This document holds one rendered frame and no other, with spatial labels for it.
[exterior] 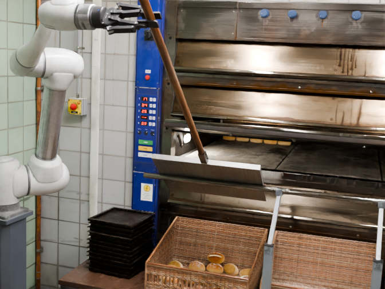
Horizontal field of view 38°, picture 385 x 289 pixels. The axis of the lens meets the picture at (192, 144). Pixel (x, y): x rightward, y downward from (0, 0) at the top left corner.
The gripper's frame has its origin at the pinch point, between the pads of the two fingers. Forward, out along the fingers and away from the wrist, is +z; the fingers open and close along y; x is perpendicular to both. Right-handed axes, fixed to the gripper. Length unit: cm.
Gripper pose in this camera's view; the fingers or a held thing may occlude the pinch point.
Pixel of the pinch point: (149, 19)
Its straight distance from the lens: 192.2
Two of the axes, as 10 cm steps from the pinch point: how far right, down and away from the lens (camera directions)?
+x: -1.9, -5.0, -8.5
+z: 9.6, 1.0, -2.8
